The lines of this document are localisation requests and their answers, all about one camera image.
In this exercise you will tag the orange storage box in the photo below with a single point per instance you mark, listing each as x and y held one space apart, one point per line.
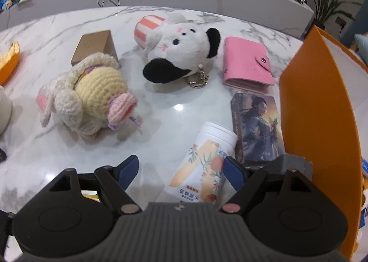
310 106

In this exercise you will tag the light blue cushion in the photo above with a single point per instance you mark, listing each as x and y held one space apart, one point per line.
362 47

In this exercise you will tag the brown cardboard box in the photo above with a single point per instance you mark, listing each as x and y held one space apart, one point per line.
95 41

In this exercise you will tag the dark figure print card box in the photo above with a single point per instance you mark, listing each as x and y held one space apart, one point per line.
258 126

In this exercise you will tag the pink snap card wallet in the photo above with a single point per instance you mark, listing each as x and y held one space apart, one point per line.
244 60

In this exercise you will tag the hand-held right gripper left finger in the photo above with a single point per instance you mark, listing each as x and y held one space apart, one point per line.
128 171

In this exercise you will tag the cream crocheted bunny plush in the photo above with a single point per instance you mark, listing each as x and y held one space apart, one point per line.
97 89

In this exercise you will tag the white peach print bottle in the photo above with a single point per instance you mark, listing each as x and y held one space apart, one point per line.
201 158

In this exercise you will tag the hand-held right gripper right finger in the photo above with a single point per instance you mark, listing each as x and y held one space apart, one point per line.
233 172

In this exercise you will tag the orange fruit peel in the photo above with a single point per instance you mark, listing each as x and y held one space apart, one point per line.
8 66

